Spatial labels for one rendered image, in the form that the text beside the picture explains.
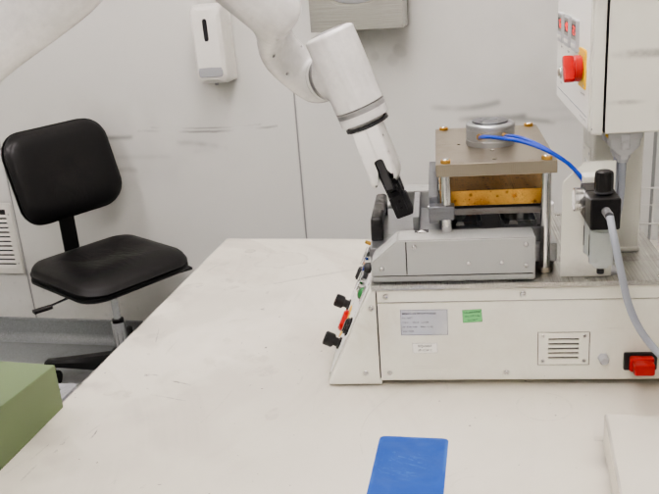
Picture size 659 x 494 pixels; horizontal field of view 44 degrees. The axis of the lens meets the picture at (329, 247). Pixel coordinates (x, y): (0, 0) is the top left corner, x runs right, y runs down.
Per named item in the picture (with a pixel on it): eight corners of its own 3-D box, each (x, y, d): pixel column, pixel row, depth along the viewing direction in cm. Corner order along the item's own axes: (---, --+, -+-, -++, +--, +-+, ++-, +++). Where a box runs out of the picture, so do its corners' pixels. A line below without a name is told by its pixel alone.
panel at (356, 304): (347, 306, 163) (382, 224, 157) (329, 378, 135) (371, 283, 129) (338, 302, 163) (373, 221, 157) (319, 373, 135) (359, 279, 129)
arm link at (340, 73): (324, 120, 136) (356, 111, 129) (291, 46, 133) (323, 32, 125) (358, 100, 141) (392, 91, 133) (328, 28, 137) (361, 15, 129)
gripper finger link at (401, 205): (382, 183, 138) (397, 218, 140) (380, 188, 135) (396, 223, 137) (399, 176, 137) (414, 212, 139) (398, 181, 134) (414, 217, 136)
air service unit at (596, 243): (601, 248, 122) (605, 153, 117) (622, 285, 109) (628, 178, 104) (566, 249, 123) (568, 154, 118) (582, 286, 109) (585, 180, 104)
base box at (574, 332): (621, 299, 158) (625, 215, 152) (674, 397, 123) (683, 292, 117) (349, 304, 165) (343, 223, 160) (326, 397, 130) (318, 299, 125)
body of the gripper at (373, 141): (346, 120, 140) (372, 177, 143) (340, 131, 131) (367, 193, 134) (386, 103, 139) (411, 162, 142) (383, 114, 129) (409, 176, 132)
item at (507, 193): (534, 177, 145) (535, 125, 142) (551, 215, 124) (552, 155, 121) (438, 181, 147) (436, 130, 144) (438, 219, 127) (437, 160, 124)
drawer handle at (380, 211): (387, 214, 148) (386, 192, 147) (382, 240, 134) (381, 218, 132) (377, 214, 148) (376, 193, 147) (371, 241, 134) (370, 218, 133)
